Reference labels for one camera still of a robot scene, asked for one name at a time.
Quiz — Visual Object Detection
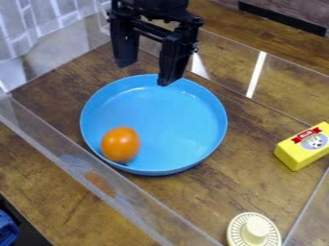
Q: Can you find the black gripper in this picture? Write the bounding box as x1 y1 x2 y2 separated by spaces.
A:
109 0 204 86

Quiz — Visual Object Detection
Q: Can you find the yellow butter brick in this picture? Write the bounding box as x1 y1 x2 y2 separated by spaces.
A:
275 121 329 171

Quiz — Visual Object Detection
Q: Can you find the blue round tray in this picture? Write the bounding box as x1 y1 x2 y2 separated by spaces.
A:
81 74 229 176

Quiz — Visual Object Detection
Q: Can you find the grey checked curtain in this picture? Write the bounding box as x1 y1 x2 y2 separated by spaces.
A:
0 0 113 62

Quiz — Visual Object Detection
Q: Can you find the orange tomato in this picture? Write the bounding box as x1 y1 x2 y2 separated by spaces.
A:
101 127 142 163

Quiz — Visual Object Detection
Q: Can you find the cream round juicer lid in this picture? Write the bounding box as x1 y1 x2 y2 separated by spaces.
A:
227 212 281 246

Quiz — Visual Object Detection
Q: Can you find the blue object at corner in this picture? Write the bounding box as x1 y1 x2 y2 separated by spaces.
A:
0 210 21 246

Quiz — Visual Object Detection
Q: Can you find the clear acrylic enclosure wall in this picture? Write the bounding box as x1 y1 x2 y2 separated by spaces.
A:
0 0 329 246

